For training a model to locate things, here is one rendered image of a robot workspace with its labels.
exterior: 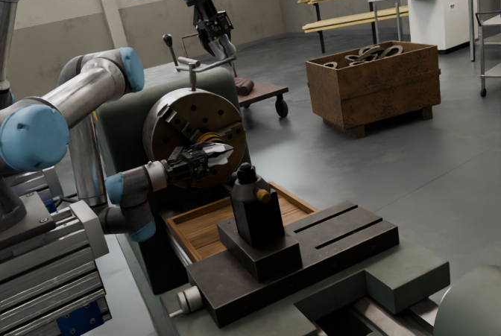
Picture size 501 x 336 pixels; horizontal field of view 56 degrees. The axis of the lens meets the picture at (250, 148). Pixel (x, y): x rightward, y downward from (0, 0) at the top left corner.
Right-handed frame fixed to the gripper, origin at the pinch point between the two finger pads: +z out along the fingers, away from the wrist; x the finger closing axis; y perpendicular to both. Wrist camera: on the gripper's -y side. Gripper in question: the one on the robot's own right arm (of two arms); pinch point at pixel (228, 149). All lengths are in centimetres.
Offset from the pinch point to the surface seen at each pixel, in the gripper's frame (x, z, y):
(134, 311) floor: -108, -35, -108
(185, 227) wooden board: -19.5, -17.4, -2.0
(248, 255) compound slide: -6.0, -16.0, 46.3
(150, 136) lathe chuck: 6.1, -17.8, -15.8
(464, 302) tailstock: 5, -7, 90
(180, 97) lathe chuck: 15.2, -6.2, -15.0
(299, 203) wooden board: -17.8, 13.3, 12.7
